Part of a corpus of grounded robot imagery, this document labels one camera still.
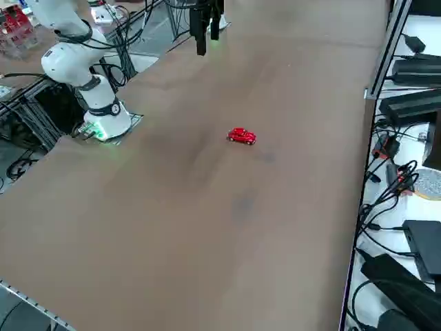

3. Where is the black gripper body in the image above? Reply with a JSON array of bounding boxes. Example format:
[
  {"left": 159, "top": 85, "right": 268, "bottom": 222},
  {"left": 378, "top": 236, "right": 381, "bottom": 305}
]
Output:
[{"left": 188, "top": 0, "right": 224, "bottom": 12}]

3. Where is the red toy car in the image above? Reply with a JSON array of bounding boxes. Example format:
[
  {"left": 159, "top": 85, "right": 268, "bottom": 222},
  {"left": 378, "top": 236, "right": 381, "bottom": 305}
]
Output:
[{"left": 226, "top": 127, "right": 258, "bottom": 146}]

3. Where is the white power strip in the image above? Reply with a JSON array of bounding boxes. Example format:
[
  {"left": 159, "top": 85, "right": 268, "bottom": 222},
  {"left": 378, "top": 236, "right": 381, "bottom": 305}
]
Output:
[{"left": 92, "top": 6, "right": 125, "bottom": 26}]

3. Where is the clear acrylic box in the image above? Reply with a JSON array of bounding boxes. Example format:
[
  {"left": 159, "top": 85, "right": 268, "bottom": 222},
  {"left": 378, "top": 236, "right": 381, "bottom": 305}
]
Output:
[{"left": 0, "top": 23, "right": 39, "bottom": 60}]

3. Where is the red carton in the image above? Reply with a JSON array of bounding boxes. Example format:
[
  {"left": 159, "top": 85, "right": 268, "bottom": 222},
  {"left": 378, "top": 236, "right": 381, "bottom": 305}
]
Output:
[{"left": 0, "top": 3, "right": 35, "bottom": 35}]

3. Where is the small black power adapter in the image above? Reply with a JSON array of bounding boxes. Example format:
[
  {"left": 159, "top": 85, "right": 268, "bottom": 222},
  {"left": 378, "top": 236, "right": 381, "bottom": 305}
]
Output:
[{"left": 402, "top": 33, "right": 427, "bottom": 54}]

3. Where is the long black power brick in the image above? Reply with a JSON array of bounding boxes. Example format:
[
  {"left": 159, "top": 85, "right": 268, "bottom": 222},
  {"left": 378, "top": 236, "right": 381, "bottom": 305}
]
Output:
[{"left": 391, "top": 58, "right": 441, "bottom": 87}]

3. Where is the red and black adapter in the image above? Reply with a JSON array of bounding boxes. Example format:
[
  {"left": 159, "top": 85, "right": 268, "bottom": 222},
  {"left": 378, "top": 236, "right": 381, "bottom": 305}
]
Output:
[{"left": 373, "top": 133, "right": 400, "bottom": 160}]

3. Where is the long black box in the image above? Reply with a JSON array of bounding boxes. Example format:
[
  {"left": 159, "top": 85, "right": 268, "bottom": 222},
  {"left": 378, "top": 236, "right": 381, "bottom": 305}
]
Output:
[{"left": 378, "top": 88, "right": 441, "bottom": 127}]

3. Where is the dark upright panel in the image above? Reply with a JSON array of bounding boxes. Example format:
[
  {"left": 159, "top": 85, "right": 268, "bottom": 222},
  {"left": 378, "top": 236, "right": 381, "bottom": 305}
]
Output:
[{"left": 422, "top": 110, "right": 441, "bottom": 172}]

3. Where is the round glitter disc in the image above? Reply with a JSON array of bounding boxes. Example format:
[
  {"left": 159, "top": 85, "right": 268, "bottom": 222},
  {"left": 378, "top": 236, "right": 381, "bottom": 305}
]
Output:
[{"left": 413, "top": 168, "right": 441, "bottom": 201}]

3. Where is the flat black box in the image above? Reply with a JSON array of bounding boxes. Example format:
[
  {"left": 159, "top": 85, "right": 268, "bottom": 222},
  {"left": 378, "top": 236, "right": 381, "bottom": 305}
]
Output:
[{"left": 402, "top": 219, "right": 441, "bottom": 284}]

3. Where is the long black bar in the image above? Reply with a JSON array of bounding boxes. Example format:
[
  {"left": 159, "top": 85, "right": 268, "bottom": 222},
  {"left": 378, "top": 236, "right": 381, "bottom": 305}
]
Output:
[{"left": 360, "top": 253, "right": 441, "bottom": 331}]

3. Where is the rounded black object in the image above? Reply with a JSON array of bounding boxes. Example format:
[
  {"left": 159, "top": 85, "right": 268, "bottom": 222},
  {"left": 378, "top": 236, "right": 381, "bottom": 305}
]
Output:
[{"left": 377, "top": 308, "right": 424, "bottom": 331}]

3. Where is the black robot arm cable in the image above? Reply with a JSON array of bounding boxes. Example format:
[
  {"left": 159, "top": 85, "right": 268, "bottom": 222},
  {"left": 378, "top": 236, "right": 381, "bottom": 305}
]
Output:
[{"left": 51, "top": 19, "right": 130, "bottom": 89}]

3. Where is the black metal cart frame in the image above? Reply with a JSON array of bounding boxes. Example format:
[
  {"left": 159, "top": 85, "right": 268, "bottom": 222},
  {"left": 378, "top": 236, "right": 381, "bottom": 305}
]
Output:
[{"left": 0, "top": 74, "right": 87, "bottom": 152}]

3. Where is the aluminium frame post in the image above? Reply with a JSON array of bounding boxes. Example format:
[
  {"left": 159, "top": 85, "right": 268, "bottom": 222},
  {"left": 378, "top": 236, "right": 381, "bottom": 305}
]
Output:
[{"left": 364, "top": 0, "right": 414, "bottom": 101}]

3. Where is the black cable bundle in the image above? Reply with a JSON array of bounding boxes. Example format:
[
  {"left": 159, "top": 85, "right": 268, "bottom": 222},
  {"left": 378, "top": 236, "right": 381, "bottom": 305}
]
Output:
[{"left": 358, "top": 160, "right": 420, "bottom": 242}]

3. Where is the aluminium table rail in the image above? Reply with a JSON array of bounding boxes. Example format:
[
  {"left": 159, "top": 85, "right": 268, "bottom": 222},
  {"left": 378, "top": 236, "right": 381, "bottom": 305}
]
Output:
[{"left": 0, "top": 278, "right": 76, "bottom": 331}]

